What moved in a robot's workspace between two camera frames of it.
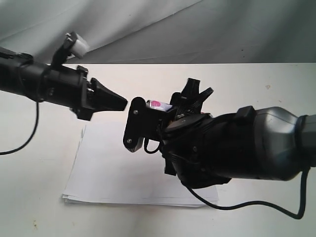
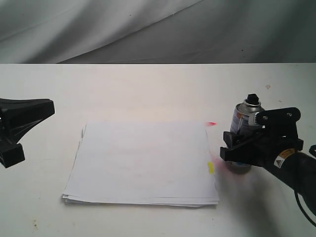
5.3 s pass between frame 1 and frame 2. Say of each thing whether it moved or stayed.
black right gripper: moved
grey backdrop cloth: stayed
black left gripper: moved
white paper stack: stayed
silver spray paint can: moved
